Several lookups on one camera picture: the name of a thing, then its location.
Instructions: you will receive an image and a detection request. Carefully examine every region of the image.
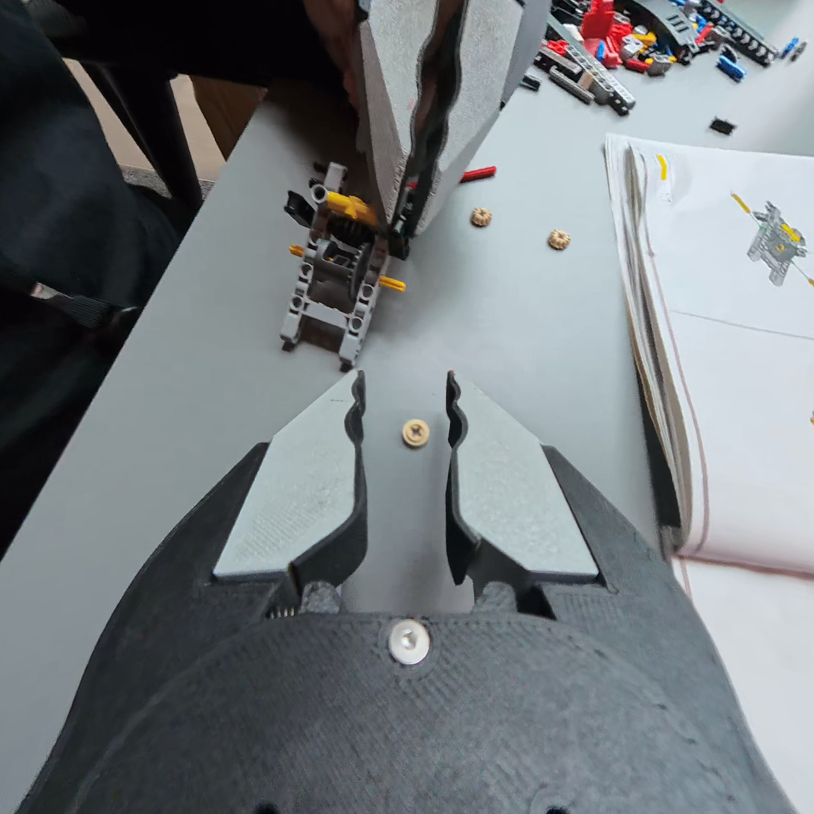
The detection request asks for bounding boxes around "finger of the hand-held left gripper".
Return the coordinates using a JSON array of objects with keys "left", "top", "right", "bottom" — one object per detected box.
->
[
  {"left": 353, "top": 0, "right": 446, "bottom": 230},
  {"left": 396, "top": 0, "right": 527, "bottom": 241}
]

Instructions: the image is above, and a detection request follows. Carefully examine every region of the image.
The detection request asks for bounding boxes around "wooden post with bolts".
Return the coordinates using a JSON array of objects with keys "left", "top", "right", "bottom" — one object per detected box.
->
[{"left": 190, "top": 75, "right": 268, "bottom": 161}]

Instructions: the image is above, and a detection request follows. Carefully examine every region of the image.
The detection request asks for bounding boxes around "grey lego gear frame assembly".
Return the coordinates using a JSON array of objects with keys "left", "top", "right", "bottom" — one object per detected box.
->
[{"left": 280, "top": 162, "right": 408, "bottom": 373}]

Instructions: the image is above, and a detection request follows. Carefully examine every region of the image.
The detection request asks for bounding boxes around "black chair frame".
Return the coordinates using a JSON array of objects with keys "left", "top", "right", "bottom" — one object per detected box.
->
[{"left": 79, "top": 57, "right": 206, "bottom": 214}]

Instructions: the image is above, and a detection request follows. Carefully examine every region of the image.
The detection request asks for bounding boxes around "white lego instruction booklet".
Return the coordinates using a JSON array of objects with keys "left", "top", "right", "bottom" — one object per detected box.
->
[{"left": 604, "top": 132, "right": 814, "bottom": 814}]

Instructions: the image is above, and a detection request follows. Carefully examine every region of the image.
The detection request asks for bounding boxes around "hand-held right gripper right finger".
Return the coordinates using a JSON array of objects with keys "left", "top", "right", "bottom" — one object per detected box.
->
[{"left": 445, "top": 371, "right": 600, "bottom": 587}]

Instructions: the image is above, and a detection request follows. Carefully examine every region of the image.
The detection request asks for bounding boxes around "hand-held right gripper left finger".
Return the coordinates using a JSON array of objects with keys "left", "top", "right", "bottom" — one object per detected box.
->
[{"left": 213, "top": 369, "right": 368, "bottom": 586}]

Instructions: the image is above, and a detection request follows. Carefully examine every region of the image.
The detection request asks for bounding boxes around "person's left hand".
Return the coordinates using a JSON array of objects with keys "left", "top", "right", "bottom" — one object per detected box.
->
[{"left": 303, "top": 0, "right": 361, "bottom": 112}]

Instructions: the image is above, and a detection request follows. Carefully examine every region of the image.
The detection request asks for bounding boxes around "person's black clothing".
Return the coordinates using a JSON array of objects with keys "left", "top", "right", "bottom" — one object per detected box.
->
[{"left": 0, "top": 0, "right": 214, "bottom": 560}]

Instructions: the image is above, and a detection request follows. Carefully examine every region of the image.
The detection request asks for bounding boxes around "person's left forearm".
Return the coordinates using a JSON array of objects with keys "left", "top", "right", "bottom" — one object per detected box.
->
[{"left": 57, "top": 0, "right": 319, "bottom": 86}]

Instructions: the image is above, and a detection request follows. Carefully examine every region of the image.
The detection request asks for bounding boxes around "black strap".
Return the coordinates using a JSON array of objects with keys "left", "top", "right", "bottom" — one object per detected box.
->
[{"left": 28, "top": 282, "right": 139, "bottom": 333}]

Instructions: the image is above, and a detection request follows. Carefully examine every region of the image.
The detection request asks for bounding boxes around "pile of lego pieces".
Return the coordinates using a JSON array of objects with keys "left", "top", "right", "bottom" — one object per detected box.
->
[{"left": 521, "top": 0, "right": 808, "bottom": 118}]

